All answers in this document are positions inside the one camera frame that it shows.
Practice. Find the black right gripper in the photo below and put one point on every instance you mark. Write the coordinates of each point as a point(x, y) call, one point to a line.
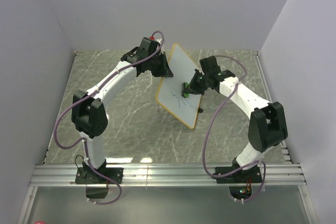
point(192, 89)

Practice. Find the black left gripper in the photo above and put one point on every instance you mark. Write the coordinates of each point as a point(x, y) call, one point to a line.
point(166, 71)

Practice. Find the green whiteboard eraser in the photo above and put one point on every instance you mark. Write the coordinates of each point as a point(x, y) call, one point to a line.
point(185, 90)

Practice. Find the yellow framed whiteboard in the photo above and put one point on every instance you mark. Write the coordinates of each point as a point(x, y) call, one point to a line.
point(169, 93)

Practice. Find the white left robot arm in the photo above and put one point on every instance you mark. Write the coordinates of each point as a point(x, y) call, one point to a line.
point(90, 113)

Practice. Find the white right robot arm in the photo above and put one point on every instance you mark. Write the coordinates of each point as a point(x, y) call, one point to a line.
point(267, 121)

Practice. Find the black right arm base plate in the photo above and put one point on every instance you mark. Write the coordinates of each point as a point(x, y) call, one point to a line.
point(239, 175)

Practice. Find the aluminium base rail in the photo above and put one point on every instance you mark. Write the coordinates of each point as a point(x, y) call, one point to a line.
point(164, 175)

